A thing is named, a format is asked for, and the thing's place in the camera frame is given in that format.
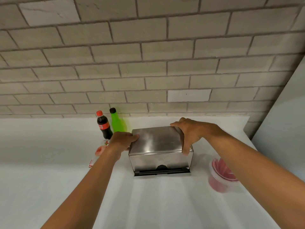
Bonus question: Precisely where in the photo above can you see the clear tub of red packets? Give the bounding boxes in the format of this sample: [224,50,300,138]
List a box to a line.
[208,158,240,194]

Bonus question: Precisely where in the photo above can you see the stainless steel napkin dispenser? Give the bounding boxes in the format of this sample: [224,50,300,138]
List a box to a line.
[128,126,194,176]

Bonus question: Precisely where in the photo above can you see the person's left hand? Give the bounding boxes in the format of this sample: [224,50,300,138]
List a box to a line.
[108,132,140,154]

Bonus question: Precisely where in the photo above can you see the cola bottle with red cap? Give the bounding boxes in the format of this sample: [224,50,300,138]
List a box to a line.
[96,111,113,140]

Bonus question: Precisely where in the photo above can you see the person's left forearm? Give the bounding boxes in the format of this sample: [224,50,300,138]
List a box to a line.
[41,145,121,229]

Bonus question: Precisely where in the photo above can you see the pink crumpled packet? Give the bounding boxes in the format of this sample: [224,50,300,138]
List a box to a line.
[95,140,110,157]

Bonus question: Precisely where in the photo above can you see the green bottle with black cap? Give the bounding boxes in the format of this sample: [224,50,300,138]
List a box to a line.
[109,108,128,133]

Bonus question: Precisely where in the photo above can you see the person's right hand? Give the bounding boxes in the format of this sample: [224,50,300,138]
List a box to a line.
[170,117,216,156]

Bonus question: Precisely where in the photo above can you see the person's right forearm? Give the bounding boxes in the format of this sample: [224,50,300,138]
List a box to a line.
[203,127,305,229]

